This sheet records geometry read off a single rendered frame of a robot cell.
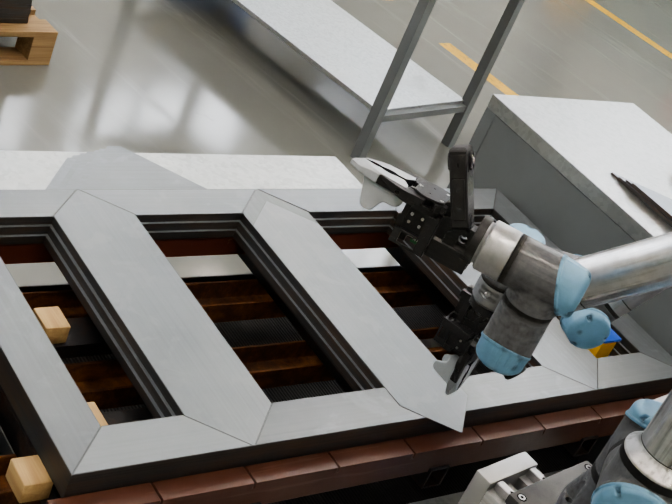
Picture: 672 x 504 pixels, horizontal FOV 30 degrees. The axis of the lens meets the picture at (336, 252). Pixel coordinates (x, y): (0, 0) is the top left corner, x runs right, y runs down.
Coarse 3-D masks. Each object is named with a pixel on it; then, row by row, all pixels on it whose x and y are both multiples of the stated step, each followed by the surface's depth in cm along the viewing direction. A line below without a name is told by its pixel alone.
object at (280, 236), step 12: (264, 228) 268; (276, 228) 270; (288, 228) 272; (300, 228) 274; (312, 228) 276; (276, 240) 266; (288, 240) 268; (300, 240) 270; (312, 240) 272; (324, 240) 274
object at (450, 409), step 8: (432, 400) 239; (440, 400) 240; (448, 400) 241; (456, 400) 242; (464, 400) 243; (408, 408) 234; (416, 408) 235; (424, 408) 236; (432, 408) 237; (440, 408) 238; (448, 408) 239; (456, 408) 240; (464, 408) 241; (424, 416) 233; (432, 416) 234; (440, 416) 235; (448, 416) 236; (456, 416) 237; (464, 416) 238
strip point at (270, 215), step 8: (264, 208) 275; (272, 208) 277; (280, 208) 278; (264, 216) 273; (272, 216) 274; (280, 216) 275; (288, 216) 276; (296, 216) 278; (256, 224) 268; (264, 224) 270; (272, 224) 271; (280, 224) 272; (288, 224) 274; (296, 224) 275; (304, 224) 276; (312, 224) 278
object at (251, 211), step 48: (0, 240) 237; (48, 240) 241; (240, 240) 269; (96, 288) 230; (288, 288) 257; (336, 336) 247; (0, 384) 206; (144, 384) 216; (336, 432) 220; (384, 432) 229; (432, 432) 238; (96, 480) 191; (144, 480) 198
